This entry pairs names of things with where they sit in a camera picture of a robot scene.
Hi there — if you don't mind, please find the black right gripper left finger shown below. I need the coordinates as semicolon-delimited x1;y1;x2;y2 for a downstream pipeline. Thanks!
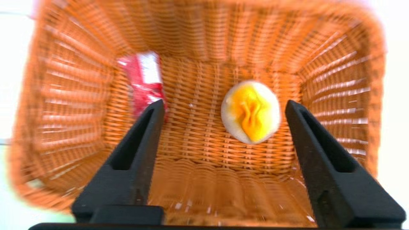
71;99;165;224

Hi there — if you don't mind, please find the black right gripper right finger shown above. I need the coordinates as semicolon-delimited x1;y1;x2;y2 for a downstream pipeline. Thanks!
285;100;406;228

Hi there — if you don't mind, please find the white bun with yellow top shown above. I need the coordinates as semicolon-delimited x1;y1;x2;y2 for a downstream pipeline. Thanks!
220;80;282;145

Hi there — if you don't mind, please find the orange wicker basket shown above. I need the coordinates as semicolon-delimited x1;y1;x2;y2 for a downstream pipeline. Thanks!
8;0;387;227

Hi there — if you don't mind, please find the red drink carton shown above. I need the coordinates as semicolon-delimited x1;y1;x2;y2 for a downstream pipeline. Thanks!
118;51;168;123

